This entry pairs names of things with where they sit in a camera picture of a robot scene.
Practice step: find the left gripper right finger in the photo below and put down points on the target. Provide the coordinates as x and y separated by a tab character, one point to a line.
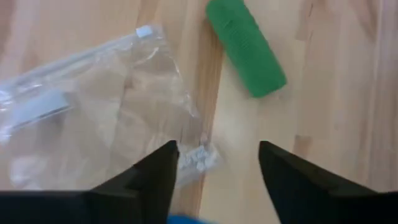
304	193

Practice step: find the clear plastic zip bag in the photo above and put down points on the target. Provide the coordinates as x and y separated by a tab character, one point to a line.
93	109

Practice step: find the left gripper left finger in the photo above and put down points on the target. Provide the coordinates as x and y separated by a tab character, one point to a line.
140	193

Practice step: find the green elastic bandage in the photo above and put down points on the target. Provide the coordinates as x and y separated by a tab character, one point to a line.
245	46

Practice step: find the blue elastic bandage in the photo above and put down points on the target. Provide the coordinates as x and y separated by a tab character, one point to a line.
186	220

